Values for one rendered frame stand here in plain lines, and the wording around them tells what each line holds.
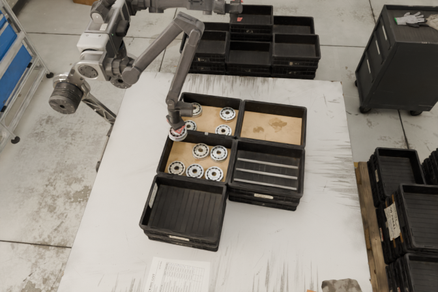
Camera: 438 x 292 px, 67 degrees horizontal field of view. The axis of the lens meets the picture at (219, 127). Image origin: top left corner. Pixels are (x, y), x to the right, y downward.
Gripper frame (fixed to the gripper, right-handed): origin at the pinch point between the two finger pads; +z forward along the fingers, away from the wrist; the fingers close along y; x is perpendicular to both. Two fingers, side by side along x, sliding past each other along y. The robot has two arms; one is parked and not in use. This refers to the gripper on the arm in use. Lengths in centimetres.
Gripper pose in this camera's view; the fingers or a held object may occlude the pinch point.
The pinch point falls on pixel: (177, 129)
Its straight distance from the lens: 183.8
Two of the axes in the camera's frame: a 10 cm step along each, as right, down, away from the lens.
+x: -8.3, 4.6, -3.1
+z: 0.1, 5.7, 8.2
